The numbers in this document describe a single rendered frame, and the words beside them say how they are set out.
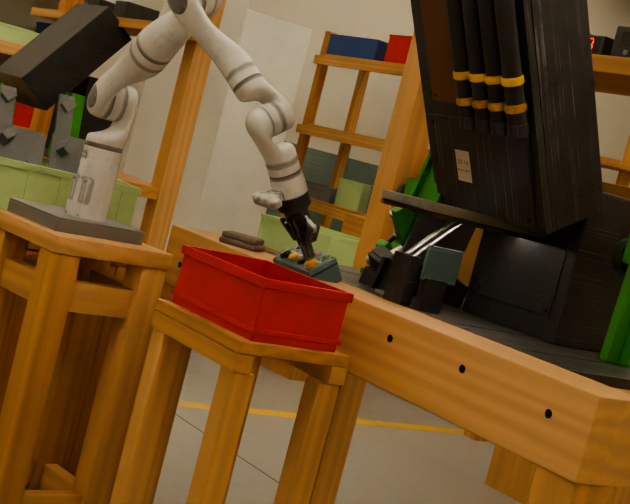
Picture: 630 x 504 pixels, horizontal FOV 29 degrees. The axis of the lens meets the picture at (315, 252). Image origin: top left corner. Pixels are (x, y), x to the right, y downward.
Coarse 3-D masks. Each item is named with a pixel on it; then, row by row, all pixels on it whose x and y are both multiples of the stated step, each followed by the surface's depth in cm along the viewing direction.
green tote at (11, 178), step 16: (0, 160) 313; (16, 160) 315; (48, 160) 359; (0, 176) 314; (16, 176) 316; (32, 176) 318; (48, 176) 320; (64, 176) 321; (0, 192) 315; (16, 192) 317; (32, 192) 319; (48, 192) 320; (64, 192) 322; (128, 192) 330; (0, 208) 316; (112, 208) 329; (128, 208) 331; (128, 224) 332
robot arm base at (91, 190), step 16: (80, 160) 291; (96, 160) 287; (112, 160) 288; (80, 176) 289; (96, 176) 287; (112, 176) 290; (80, 192) 288; (96, 192) 288; (112, 192) 292; (80, 208) 287; (96, 208) 289
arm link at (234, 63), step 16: (176, 0) 256; (192, 0) 254; (176, 16) 258; (192, 16) 255; (192, 32) 257; (208, 32) 254; (208, 48) 256; (224, 48) 254; (240, 48) 256; (224, 64) 255; (240, 64) 254; (240, 80) 254
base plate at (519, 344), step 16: (352, 272) 311; (368, 288) 279; (448, 320) 254; (464, 320) 262; (480, 320) 272; (496, 336) 247; (512, 336) 255; (528, 336) 263; (528, 352) 233; (544, 352) 240; (560, 352) 248; (576, 352) 256; (592, 352) 264; (576, 368) 227; (592, 368) 234; (608, 368) 241; (624, 368) 249; (608, 384) 228; (624, 384) 231
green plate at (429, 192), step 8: (424, 168) 276; (432, 168) 276; (424, 176) 277; (432, 176) 276; (416, 184) 278; (424, 184) 277; (432, 184) 275; (416, 192) 278; (424, 192) 277; (432, 192) 275; (432, 200) 274; (440, 200) 273; (416, 216) 281
